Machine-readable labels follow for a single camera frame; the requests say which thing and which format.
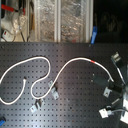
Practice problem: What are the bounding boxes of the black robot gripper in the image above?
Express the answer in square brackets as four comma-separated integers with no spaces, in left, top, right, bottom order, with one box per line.
[93,75,113,97]

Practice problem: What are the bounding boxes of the white cable with red mark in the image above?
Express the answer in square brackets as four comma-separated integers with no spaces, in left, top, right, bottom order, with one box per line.
[0,56,115,105]

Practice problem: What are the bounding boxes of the white connector plug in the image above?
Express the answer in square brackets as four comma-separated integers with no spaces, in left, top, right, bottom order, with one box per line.
[99,109,112,118]

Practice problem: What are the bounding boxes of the black perforated pegboard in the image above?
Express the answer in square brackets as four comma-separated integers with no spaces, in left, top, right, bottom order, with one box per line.
[0,43,128,128]

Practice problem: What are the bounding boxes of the red and white device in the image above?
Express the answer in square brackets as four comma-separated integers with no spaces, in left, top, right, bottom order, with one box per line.
[2,30,13,39]

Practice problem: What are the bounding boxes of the blue object at corner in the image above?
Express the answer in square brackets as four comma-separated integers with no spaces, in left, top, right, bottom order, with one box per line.
[0,116,6,126]

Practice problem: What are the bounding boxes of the blue clamp handle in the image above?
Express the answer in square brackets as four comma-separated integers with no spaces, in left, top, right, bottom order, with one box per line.
[90,26,98,44]

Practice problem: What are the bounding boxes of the grey cable clip upper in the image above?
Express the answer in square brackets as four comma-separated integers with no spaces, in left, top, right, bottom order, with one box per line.
[48,80,59,100]

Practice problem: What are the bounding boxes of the grey cable clip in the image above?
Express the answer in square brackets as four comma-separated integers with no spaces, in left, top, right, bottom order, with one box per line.
[48,80,59,100]
[30,99,45,113]

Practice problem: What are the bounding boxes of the grey cable clip lower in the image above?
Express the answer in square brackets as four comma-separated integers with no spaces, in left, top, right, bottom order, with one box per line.
[30,99,45,113]

